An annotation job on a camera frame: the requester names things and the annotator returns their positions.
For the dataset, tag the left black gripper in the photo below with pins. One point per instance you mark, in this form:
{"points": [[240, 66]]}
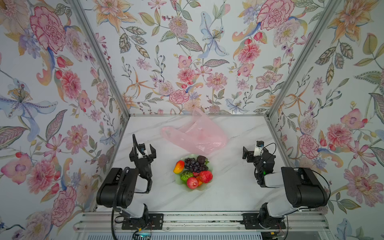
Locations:
{"points": [[142, 157]]}

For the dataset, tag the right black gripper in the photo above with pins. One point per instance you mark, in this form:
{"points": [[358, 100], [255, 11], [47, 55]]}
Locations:
{"points": [[252, 156]]}

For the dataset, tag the pink plastic bag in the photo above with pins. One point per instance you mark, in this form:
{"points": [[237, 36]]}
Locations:
{"points": [[200, 136]]}

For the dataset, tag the small red apple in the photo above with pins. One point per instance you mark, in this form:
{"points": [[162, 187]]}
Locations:
{"points": [[192, 183]]}

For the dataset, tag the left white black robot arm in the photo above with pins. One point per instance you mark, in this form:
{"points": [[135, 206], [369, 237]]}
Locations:
{"points": [[118, 189]]}

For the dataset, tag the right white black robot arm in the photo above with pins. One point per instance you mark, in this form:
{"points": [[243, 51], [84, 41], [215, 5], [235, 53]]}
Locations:
{"points": [[302, 190]]}

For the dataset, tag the red yellow mango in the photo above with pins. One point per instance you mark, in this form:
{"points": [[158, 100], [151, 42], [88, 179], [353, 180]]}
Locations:
{"points": [[179, 167]]}

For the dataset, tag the dark brown mangosteen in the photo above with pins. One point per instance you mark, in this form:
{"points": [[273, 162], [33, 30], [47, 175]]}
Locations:
{"points": [[201, 160]]}

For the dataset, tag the green custard apple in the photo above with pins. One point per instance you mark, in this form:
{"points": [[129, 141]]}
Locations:
{"points": [[185, 175]]}

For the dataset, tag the dark purple grape bunch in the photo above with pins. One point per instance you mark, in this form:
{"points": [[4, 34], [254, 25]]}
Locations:
{"points": [[192, 165]]}

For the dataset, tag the light green plate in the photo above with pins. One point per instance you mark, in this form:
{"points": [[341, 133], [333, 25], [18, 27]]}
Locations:
{"points": [[179, 181]]}

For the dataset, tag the orange red mango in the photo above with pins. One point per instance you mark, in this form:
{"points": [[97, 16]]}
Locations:
{"points": [[200, 182]]}

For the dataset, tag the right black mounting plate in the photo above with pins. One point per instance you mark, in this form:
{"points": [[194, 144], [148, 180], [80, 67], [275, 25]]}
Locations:
{"points": [[254, 221]]}

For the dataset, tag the black mounting plate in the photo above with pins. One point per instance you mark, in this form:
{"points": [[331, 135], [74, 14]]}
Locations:
{"points": [[254, 221], [150, 221]]}

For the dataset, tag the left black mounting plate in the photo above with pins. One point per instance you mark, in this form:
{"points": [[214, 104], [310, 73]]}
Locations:
{"points": [[150, 221]]}

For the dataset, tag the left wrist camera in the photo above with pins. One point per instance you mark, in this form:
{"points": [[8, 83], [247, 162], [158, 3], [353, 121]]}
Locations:
{"points": [[142, 149]]}

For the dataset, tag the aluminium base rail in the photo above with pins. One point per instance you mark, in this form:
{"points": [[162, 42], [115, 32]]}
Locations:
{"points": [[305, 221]]}

